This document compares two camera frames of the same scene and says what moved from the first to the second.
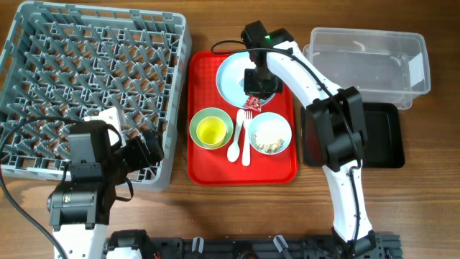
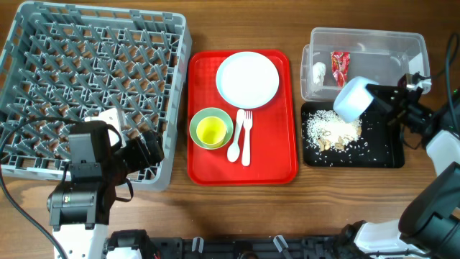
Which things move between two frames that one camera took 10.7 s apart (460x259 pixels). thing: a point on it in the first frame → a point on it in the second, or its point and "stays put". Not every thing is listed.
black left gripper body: x=134 y=157 stays put
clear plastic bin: x=385 y=67 stays put
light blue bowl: x=269 y=133 → x=352 y=98
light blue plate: x=230 y=80 stays put
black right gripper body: x=259 y=82 → x=412 y=113
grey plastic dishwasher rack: x=67 y=62 stays put
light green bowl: x=210 y=112 stays put
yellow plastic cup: x=211 y=132 stays put
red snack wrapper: x=253 y=103 → x=341 y=62
